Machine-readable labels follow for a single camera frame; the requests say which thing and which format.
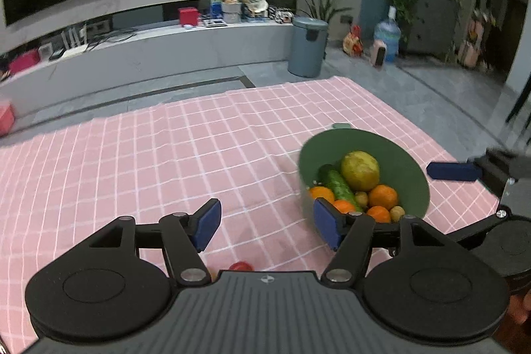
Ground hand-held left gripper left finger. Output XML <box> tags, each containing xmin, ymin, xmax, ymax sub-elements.
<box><xmin>89</xmin><ymin>198</ymin><xmax>223</xmax><ymax>287</ymax></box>

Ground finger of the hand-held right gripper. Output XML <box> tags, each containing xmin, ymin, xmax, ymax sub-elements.
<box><xmin>450</xmin><ymin>212</ymin><xmax>509</xmax><ymax>251</ymax></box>
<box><xmin>426</xmin><ymin>149</ymin><xmax>531</xmax><ymax>195</ymax></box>

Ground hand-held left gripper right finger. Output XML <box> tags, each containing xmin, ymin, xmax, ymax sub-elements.
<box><xmin>313</xmin><ymin>198</ymin><xmax>447</xmax><ymax>289</ymax></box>

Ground green cucumber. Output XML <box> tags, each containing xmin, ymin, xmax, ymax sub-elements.
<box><xmin>317</xmin><ymin>164</ymin><xmax>363</xmax><ymax>213</ymax></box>

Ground green guava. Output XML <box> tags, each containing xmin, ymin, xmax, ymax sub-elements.
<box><xmin>341</xmin><ymin>151</ymin><xmax>380</xmax><ymax>191</ymax></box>

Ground green colander bowl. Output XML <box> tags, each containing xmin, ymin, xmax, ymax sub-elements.
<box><xmin>299</xmin><ymin>123</ymin><xmax>430</xmax><ymax>222</ymax></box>

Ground pink checked tablecloth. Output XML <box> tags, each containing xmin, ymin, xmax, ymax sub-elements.
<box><xmin>0</xmin><ymin>76</ymin><xmax>504</xmax><ymax>342</ymax></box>

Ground small white heater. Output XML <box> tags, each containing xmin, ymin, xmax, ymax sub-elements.
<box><xmin>370</xmin><ymin>39</ymin><xmax>386</xmax><ymax>68</ymax></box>

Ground blue water jug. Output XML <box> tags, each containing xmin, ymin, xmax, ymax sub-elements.
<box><xmin>374</xmin><ymin>6</ymin><xmax>402</xmax><ymax>62</ymax></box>

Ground grey cabinet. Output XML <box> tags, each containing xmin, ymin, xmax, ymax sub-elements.
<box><xmin>404</xmin><ymin>0</ymin><xmax>459</xmax><ymax>56</ymax></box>

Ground red gift bag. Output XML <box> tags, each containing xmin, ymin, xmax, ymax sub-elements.
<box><xmin>342</xmin><ymin>26</ymin><xmax>364</xmax><ymax>57</ymax></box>

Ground long grey television console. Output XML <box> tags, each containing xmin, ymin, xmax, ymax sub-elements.
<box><xmin>0</xmin><ymin>22</ymin><xmax>297</xmax><ymax>118</ymax></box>

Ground grey pedal trash can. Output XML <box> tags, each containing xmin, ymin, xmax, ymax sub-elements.
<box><xmin>287</xmin><ymin>16</ymin><xmax>329</xmax><ymax>78</ymax></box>

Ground red box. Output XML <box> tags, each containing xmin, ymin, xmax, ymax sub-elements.
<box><xmin>178</xmin><ymin>7</ymin><xmax>201</xmax><ymax>27</ymax></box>

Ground tall leafy potted plant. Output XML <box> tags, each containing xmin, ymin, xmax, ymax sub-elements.
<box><xmin>289</xmin><ymin>0</ymin><xmax>357</xmax><ymax>27</ymax></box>

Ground white pot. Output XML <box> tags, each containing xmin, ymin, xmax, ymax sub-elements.
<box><xmin>222</xmin><ymin>1</ymin><xmax>242</xmax><ymax>23</ymax></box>

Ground white router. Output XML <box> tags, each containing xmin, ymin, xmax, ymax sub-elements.
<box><xmin>58</xmin><ymin>28</ymin><xmax>90</xmax><ymax>56</ymax></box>

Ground pink basket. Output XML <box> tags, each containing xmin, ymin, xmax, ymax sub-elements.
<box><xmin>0</xmin><ymin>103</ymin><xmax>15</xmax><ymax>135</ymax></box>

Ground magenta box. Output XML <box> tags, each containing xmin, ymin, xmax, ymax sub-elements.
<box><xmin>8</xmin><ymin>50</ymin><xmax>41</xmax><ymax>75</ymax></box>

